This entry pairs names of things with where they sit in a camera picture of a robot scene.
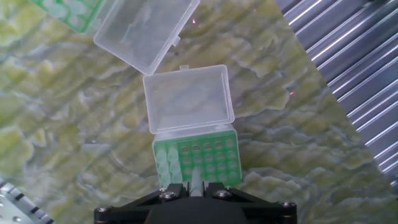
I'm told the green marble patterned mat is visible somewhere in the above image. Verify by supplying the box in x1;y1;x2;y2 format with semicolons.
0;0;398;224

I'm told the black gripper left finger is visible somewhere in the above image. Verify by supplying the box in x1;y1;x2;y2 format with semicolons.
95;183;190;224

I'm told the clear tip box green rack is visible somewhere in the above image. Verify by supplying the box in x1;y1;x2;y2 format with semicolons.
142;64;243;187
29;0;201;77

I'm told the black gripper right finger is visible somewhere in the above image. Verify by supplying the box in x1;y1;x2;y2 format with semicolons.
204;182;298;224

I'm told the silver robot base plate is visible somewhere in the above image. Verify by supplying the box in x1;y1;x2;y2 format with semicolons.
0;186;47;224

